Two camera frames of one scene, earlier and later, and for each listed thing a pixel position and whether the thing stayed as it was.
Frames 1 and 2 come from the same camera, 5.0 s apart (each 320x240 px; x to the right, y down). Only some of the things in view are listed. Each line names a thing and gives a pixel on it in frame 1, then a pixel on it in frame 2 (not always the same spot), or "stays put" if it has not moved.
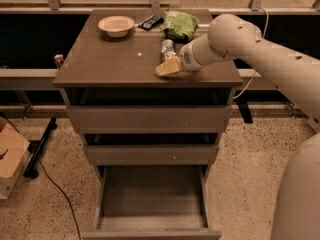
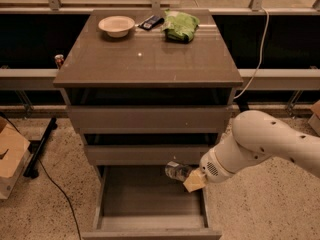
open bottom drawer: [153, 202] stays put
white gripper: [187, 59] → [209, 165]
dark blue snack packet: [151, 22] stays put
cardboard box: [14, 157] stays put
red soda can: [58, 60] stays put
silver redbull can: [168, 48] → [177, 171]
